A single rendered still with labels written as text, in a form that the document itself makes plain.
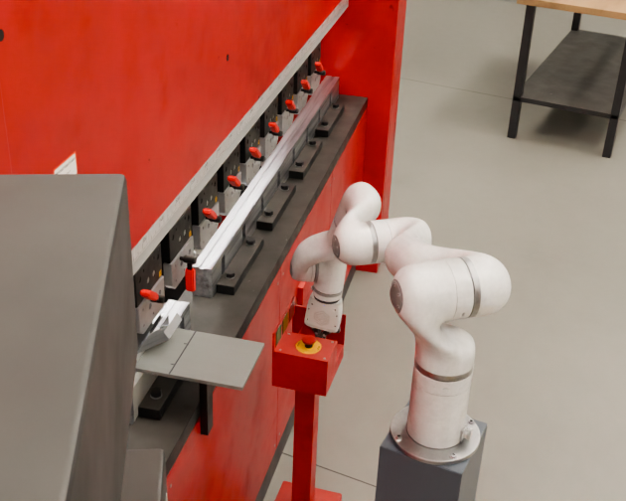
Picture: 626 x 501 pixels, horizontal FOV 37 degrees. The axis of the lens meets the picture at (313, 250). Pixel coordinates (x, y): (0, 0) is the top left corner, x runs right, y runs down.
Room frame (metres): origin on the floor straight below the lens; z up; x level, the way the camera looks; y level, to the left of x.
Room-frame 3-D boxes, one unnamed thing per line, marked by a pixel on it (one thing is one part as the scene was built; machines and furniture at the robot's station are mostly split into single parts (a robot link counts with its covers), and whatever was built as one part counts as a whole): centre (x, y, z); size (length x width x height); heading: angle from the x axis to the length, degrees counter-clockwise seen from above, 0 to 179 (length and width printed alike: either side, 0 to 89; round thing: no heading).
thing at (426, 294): (1.55, -0.24, 1.30); 0.19 x 0.12 x 0.24; 108
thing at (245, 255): (2.42, 0.21, 0.89); 0.30 x 0.05 x 0.03; 168
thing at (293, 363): (2.22, 0.00, 0.75); 0.20 x 0.16 x 0.18; 165
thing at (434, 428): (1.56, -0.27, 1.09); 0.19 x 0.19 x 0.18
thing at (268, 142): (2.79, 0.19, 1.18); 0.15 x 0.09 x 0.17; 168
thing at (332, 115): (3.59, -0.05, 0.89); 0.30 x 0.05 x 0.03; 168
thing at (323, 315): (2.26, -0.04, 0.85); 0.10 x 0.07 x 0.11; 75
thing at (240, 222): (3.08, 0.13, 0.92); 1.68 x 0.06 x 0.10; 168
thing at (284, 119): (2.99, 0.14, 1.18); 0.15 x 0.09 x 0.17; 168
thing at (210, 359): (1.81, 0.25, 1.00); 0.26 x 0.18 x 0.01; 78
